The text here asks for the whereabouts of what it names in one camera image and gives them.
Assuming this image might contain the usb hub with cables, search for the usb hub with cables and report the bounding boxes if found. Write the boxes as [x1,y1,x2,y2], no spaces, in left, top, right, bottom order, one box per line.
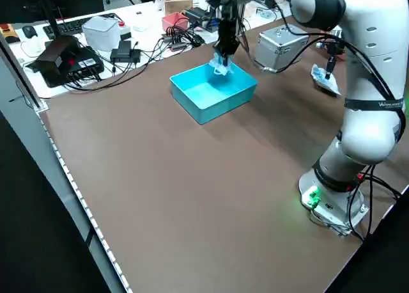
[161,26,205,52]

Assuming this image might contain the new face mask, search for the new face mask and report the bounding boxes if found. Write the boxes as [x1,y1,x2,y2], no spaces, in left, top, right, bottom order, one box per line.
[311,64,342,97]

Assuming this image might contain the blue plastic box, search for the blue plastic box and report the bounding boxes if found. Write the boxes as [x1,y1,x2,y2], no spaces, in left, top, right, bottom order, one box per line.
[169,61,259,125]

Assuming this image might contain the black power adapter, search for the black power adapter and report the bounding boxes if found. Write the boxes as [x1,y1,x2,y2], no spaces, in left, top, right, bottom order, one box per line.
[110,40,142,64]

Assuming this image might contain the small pink plastic box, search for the small pink plastic box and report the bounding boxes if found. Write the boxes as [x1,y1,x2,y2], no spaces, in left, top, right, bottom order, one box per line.
[161,12,190,33]

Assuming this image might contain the dark brown box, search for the dark brown box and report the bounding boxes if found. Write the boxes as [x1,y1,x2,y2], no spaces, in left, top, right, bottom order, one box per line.
[35,35,81,78]

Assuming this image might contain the black network device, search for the black network device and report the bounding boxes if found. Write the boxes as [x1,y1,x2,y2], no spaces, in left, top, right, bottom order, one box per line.
[41,45,105,88]

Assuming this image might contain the yellow emergency stop box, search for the yellow emergency stop box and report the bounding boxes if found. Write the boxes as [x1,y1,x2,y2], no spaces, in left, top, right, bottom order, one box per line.
[0,22,17,44]

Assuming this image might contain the used blue mask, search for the used blue mask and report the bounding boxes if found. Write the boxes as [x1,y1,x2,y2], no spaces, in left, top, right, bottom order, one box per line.
[209,52,236,77]

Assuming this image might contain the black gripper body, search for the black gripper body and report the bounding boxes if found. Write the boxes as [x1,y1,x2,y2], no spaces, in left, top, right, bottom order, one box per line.
[325,39,348,59]
[213,4,241,53]

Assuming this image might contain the silver aluminium case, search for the silver aluminium case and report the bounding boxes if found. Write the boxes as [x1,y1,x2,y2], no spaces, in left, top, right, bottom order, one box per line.
[257,26,311,73]

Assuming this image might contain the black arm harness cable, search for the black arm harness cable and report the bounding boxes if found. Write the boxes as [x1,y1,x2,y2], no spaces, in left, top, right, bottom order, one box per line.
[239,14,407,143]

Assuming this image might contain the black keyboard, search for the black keyboard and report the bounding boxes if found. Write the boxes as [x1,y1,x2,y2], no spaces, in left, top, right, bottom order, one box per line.
[43,17,87,40]

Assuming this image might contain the black cable on white desk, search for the black cable on white desk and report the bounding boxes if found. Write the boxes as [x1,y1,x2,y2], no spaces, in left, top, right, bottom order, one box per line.
[63,43,160,92]

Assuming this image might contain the aluminium table edge rail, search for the aluminium table edge rail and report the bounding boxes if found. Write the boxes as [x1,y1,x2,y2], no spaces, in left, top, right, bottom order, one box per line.
[0,33,134,293]

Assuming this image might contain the black power bricks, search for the black power bricks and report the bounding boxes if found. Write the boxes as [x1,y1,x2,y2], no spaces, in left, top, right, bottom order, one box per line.
[184,6,213,30]

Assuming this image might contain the white translucent cube container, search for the white translucent cube container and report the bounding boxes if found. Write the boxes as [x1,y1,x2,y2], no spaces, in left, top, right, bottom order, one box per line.
[82,16,121,52]

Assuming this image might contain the black antenna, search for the black antenna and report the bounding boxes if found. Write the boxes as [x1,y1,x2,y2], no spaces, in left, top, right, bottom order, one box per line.
[44,0,62,40]

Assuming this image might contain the black arm base cable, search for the black arm base cable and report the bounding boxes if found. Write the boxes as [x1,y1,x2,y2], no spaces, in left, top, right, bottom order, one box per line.
[338,164,403,242]

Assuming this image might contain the wooden box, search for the wooden box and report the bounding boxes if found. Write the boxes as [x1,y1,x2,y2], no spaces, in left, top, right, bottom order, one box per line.
[160,0,194,15]

